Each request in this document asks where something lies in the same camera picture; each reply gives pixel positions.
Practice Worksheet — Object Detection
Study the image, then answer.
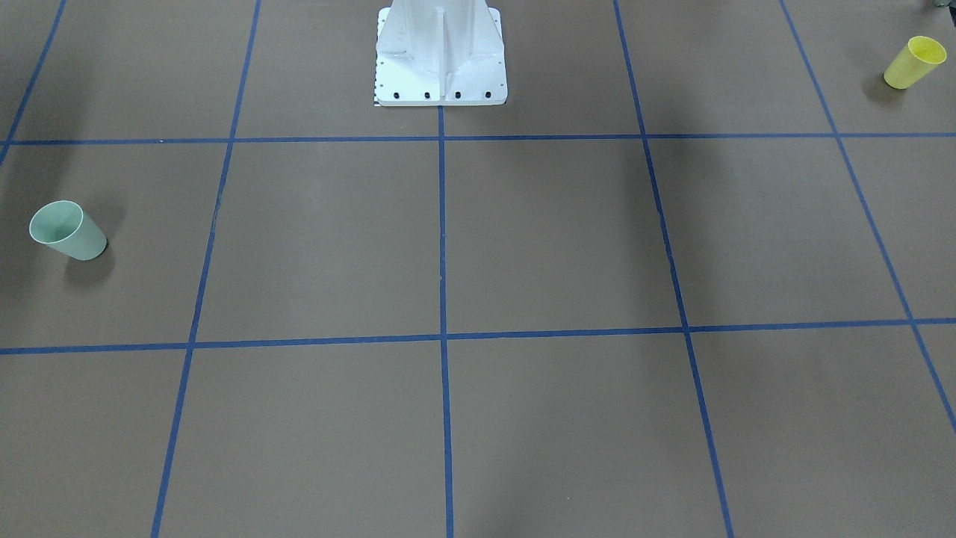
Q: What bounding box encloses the light green plastic cup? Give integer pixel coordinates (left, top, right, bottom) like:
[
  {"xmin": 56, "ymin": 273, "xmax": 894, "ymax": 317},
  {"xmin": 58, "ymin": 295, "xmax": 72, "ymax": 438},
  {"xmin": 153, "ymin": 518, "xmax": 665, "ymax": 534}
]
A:
[{"xmin": 28, "ymin": 200, "xmax": 108, "ymax": 262}]

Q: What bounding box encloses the yellow plastic cup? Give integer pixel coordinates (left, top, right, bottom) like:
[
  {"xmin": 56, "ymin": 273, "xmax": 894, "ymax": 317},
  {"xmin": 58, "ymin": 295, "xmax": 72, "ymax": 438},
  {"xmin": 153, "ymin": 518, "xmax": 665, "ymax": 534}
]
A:
[{"xmin": 882, "ymin": 35, "xmax": 947, "ymax": 90}]

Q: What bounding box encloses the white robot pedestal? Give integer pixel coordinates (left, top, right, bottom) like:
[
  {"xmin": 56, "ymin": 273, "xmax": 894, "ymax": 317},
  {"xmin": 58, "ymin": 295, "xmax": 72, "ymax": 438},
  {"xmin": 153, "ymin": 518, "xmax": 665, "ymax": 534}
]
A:
[{"xmin": 373, "ymin": 1, "xmax": 509, "ymax": 107}]

